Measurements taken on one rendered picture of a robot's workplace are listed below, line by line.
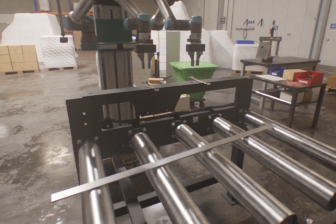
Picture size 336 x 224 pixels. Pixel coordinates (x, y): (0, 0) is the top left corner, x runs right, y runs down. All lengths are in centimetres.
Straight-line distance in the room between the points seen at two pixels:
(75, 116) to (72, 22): 85
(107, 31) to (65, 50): 715
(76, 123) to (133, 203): 54
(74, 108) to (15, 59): 807
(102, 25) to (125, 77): 56
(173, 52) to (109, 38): 304
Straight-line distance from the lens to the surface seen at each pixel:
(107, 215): 83
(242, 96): 172
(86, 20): 194
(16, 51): 922
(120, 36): 214
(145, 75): 465
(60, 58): 927
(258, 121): 162
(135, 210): 100
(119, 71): 225
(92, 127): 129
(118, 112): 237
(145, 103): 130
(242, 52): 797
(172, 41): 498
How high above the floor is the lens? 151
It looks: 18 degrees down
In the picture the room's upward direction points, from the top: straight up
